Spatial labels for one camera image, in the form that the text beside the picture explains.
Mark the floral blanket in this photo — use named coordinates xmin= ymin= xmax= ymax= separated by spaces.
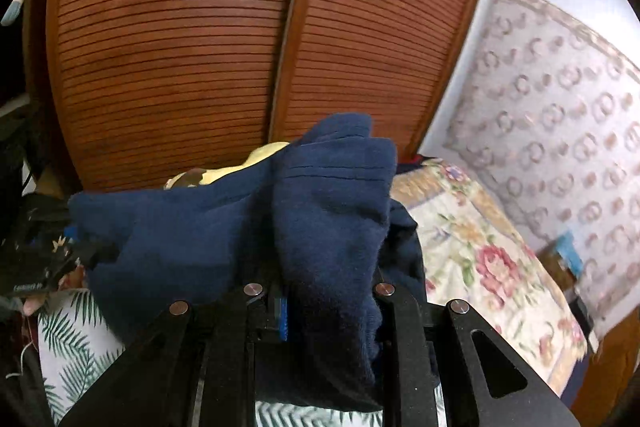
xmin=390 ymin=157 xmax=588 ymax=398

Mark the yellow plush toy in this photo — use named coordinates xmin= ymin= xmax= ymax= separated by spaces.
xmin=164 ymin=142 xmax=291 ymax=190

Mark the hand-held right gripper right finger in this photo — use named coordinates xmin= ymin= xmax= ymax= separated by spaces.
xmin=375 ymin=284 xmax=581 ymax=427

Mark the wooden cabinet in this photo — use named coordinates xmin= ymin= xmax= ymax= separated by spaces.
xmin=570 ymin=317 xmax=640 ymax=418

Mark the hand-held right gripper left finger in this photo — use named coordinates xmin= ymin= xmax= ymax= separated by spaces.
xmin=57 ymin=284 xmax=290 ymax=427

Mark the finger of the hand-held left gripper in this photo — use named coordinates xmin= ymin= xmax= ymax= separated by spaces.
xmin=60 ymin=224 xmax=117 ymax=269

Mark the dark blue bed sheet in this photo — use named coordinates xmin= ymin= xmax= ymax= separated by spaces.
xmin=562 ymin=347 xmax=598 ymax=403

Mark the floral pink curtain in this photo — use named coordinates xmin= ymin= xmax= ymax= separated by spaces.
xmin=442 ymin=0 xmax=640 ymax=338

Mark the leaf print bedsheet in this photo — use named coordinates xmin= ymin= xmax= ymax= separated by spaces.
xmin=37 ymin=289 xmax=446 ymax=427

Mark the cardboard box with blue contents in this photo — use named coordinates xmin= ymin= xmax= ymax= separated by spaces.
xmin=540 ymin=231 xmax=585 ymax=290

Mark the navy printed t-shirt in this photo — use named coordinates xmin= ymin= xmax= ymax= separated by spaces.
xmin=67 ymin=112 xmax=436 ymax=413

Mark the wooden louvered wardrobe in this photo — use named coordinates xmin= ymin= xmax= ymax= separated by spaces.
xmin=22 ymin=0 xmax=498 ymax=192

